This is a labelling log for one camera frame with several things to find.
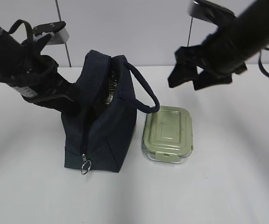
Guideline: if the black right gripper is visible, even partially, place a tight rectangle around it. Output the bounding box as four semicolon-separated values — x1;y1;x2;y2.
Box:
168;30;247;91

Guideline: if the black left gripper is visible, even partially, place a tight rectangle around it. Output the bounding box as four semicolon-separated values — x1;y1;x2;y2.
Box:
10;44;81;116

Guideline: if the dark blue lunch bag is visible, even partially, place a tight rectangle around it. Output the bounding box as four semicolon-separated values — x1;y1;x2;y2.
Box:
61;50;160;174

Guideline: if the green lid glass container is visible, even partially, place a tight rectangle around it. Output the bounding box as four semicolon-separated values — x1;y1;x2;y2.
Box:
142;105;193;164

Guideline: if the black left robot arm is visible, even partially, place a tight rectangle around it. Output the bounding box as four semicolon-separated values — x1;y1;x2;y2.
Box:
0;19;81;116

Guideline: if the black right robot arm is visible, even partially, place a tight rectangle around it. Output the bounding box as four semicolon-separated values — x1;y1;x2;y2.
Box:
168;0;269;91

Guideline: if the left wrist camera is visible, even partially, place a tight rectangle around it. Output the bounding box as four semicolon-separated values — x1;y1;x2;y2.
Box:
32;21;70;45

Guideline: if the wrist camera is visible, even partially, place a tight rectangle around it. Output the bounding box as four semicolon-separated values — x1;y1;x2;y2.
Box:
188;0;236;26
32;21;70;45

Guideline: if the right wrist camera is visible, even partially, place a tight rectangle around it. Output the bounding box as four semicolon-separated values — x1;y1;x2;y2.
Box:
188;0;236;26

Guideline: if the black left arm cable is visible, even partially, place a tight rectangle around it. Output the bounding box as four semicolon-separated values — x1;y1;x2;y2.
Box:
0;19;44;82

